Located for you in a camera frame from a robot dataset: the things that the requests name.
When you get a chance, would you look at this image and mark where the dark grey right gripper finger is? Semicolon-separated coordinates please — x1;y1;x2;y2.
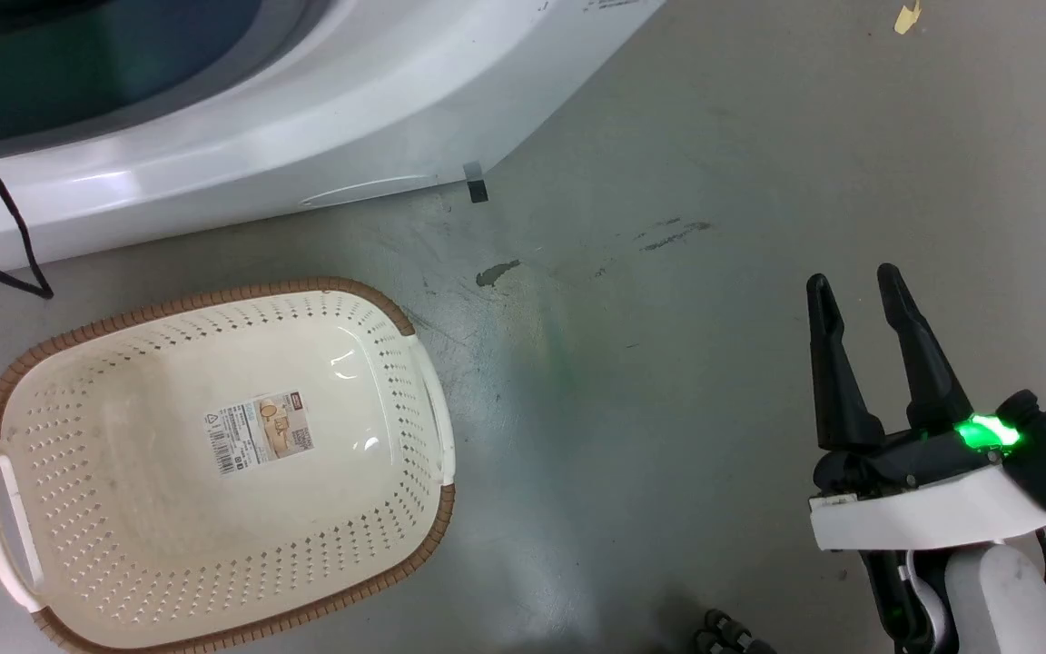
805;273;885;451
876;263;975;434

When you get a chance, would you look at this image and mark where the white green-lit right gripper body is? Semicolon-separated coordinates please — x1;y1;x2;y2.
807;389;1046;553

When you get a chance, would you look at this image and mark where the white washing machine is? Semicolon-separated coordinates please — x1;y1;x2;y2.
0;0;669;286

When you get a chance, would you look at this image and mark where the cream perforated laundry basket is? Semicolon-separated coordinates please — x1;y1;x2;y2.
0;277;457;654

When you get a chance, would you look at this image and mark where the paper product label sticker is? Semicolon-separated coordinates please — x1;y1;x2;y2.
204;392;316;478

